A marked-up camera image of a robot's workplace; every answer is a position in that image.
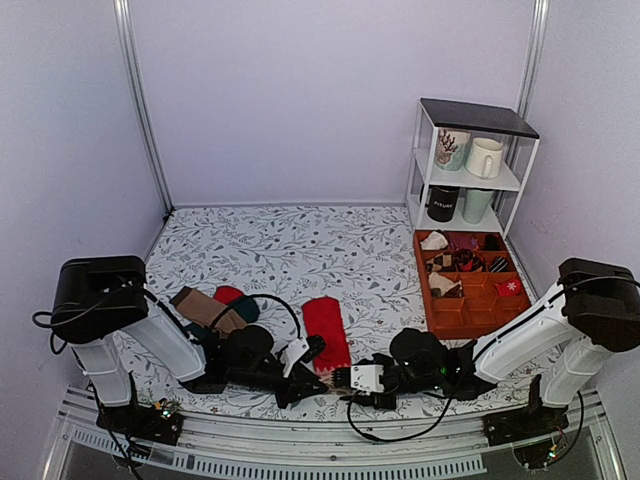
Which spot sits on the coral pattern mug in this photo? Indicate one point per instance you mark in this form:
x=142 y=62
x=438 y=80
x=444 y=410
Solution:
x=452 y=147

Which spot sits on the white metal shelf rack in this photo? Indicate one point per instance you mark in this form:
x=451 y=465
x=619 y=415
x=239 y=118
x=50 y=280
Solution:
x=521 y=143

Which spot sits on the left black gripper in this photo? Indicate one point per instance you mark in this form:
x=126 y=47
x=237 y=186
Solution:
x=295 y=388

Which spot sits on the red snowflake rolled sock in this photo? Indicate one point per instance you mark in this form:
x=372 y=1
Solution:
x=509 y=288

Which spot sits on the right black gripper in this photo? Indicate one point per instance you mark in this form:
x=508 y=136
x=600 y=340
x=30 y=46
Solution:
x=372 y=400

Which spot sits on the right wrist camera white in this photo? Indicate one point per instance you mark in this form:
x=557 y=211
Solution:
x=365 y=378

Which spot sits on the orange divided organizer tray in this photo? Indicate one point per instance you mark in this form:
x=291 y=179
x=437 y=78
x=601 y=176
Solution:
x=480 y=310

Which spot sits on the floral table mat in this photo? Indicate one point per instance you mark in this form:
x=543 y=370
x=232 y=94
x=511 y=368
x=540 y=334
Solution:
x=361 y=256

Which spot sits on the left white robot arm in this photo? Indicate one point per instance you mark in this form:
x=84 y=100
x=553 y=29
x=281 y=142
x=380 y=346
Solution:
x=97 y=297

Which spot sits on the pale green mug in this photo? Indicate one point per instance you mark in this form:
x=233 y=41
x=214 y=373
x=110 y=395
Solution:
x=475 y=204

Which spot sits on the black mug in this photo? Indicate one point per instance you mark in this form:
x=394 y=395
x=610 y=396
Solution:
x=442 y=203

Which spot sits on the beige brown rolled sock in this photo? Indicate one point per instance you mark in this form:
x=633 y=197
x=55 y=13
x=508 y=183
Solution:
x=443 y=287

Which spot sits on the white rolled sock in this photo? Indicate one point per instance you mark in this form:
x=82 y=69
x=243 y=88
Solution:
x=434 y=241

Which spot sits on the black striped rolled sock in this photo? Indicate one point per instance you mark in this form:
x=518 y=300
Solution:
x=500 y=264

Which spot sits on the brown patterned rolled sock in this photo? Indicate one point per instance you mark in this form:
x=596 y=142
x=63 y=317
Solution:
x=456 y=261

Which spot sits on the red and beige sock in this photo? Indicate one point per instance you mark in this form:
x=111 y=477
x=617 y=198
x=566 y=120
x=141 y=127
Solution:
x=322 y=316

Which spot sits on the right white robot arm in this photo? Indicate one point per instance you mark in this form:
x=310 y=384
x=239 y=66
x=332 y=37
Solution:
x=593 y=310

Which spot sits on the white ribbed mug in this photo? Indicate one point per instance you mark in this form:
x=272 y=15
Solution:
x=485 y=158

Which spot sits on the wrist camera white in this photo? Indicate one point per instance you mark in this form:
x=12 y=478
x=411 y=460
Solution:
x=300 y=350
x=365 y=378

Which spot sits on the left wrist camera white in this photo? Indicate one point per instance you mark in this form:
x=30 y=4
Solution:
x=300 y=350

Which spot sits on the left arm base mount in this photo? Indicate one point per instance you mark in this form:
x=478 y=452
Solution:
x=140 y=422

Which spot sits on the dark maroon rolled sock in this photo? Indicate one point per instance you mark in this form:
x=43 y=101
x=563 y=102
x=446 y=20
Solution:
x=462 y=241

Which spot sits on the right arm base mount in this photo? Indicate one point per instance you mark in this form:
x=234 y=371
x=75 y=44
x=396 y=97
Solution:
x=526 y=423

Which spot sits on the aluminium front rail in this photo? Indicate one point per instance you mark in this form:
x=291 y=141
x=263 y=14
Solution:
x=222 y=447

